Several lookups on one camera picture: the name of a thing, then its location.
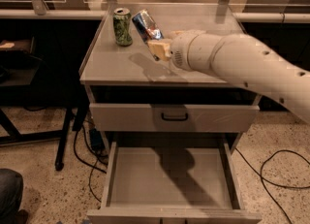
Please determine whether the dark trouser leg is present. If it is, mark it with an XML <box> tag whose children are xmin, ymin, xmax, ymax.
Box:
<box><xmin>0</xmin><ymin>169</ymin><xmax>29</xmax><ymax>224</ymax></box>

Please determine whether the open grey middle drawer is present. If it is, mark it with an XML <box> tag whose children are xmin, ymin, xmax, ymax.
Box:
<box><xmin>87</xmin><ymin>143</ymin><xmax>262</xmax><ymax>224</ymax></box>

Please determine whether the blue silver redbull can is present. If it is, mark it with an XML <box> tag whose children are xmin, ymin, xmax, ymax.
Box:
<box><xmin>131</xmin><ymin>9</ymin><xmax>165</xmax><ymax>61</ymax></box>

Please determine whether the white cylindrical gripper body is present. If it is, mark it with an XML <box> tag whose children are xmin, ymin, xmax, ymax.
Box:
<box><xmin>170</xmin><ymin>30</ymin><xmax>222</xmax><ymax>73</ymax></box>

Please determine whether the black table frame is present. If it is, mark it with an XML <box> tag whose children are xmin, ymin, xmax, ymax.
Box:
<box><xmin>0</xmin><ymin>37</ymin><xmax>89</xmax><ymax>171</ymax></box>

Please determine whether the black floor cable left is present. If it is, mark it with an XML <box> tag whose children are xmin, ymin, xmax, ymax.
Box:
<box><xmin>73</xmin><ymin>117</ymin><xmax>109</xmax><ymax>203</ymax></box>

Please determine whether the black drawer handle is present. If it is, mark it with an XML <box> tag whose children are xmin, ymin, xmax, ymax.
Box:
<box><xmin>161</xmin><ymin>112</ymin><xmax>188</xmax><ymax>122</ymax></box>

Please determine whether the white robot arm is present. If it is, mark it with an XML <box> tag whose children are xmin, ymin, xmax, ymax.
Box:
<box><xmin>147</xmin><ymin>30</ymin><xmax>310</xmax><ymax>123</ymax></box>

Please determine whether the black floor cable right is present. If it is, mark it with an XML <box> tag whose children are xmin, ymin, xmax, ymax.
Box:
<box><xmin>234</xmin><ymin>147</ymin><xmax>310</xmax><ymax>224</ymax></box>

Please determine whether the closed grey top drawer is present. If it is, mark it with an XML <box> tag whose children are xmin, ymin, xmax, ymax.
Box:
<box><xmin>90</xmin><ymin>103</ymin><xmax>259</xmax><ymax>133</ymax></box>

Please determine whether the green soda can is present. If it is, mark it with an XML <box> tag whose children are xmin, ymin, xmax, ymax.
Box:
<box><xmin>113</xmin><ymin>7</ymin><xmax>133</xmax><ymax>47</ymax></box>

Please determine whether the black floor cable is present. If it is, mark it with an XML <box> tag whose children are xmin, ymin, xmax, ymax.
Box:
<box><xmin>234</xmin><ymin>147</ymin><xmax>310</xmax><ymax>224</ymax></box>
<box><xmin>73</xmin><ymin>117</ymin><xmax>109</xmax><ymax>203</ymax></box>

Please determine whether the black power adapter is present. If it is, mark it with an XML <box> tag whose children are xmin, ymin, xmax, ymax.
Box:
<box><xmin>89</xmin><ymin>128</ymin><xmax>105</xmax><ymax>151</ymax></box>

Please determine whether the grey drawer cabinet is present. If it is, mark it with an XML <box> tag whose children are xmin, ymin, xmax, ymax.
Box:
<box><xmin>78</xmin><ymin>2</ymin><xmax>276</xmax><ymax>224</ymax></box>

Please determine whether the white horizontal rail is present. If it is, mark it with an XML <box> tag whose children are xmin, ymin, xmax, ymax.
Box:
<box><xmin>0</xmin><ymin>9</ymin><xmax>310</xmax><ymax>23</ymax></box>

